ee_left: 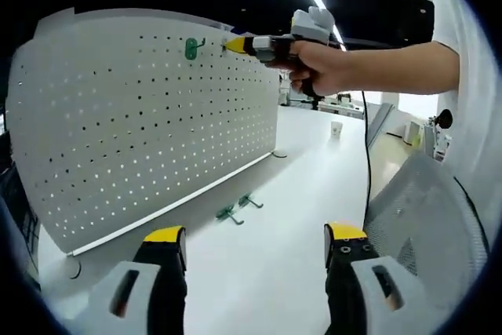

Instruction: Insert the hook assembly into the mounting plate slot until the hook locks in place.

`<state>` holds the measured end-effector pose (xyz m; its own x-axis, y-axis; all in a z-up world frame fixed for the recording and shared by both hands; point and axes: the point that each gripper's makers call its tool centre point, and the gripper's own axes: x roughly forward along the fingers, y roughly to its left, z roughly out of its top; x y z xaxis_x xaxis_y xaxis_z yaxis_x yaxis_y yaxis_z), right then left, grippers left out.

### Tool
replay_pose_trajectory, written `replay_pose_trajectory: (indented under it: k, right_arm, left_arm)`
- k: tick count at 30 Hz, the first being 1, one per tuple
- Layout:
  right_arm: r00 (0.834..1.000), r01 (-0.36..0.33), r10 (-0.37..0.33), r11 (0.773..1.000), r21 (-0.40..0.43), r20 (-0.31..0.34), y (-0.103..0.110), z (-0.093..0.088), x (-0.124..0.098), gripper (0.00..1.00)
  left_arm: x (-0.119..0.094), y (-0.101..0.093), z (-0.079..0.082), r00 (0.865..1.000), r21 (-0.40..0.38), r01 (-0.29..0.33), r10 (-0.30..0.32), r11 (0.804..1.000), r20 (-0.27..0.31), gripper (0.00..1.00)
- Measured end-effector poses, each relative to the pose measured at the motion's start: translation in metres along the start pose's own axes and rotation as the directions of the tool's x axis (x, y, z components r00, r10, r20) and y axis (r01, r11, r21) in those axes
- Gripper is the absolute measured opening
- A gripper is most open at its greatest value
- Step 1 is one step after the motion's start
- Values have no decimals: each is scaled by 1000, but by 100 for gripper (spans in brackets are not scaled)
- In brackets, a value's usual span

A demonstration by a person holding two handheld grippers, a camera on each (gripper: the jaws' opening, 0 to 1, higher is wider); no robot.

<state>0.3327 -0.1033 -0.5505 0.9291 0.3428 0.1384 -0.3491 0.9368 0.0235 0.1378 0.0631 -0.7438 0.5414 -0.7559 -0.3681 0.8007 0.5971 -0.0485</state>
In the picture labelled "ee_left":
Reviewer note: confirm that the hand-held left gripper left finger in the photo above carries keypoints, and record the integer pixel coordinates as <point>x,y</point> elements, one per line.
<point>137,296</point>

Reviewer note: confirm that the white paper cup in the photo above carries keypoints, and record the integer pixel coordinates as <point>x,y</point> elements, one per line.
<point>336,129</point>

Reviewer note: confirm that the grey mesh office chair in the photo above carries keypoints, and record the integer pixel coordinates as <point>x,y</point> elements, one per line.
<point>427,209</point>

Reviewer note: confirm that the person's white t-shirt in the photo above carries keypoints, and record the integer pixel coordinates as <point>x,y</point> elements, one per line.
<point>470,115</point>

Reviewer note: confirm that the grey slanted panel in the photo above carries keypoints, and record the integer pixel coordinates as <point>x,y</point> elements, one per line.
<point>380,121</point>

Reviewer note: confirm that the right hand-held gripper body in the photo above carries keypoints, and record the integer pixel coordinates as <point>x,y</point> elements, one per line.
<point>311,25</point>

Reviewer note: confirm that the white perforated mounting plate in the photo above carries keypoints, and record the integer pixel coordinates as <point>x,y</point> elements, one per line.
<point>149,135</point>

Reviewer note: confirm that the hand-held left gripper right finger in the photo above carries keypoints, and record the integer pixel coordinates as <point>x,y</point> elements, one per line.
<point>361,296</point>

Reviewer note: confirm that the person's right hand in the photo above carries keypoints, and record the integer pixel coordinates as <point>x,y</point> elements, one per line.
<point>325,68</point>

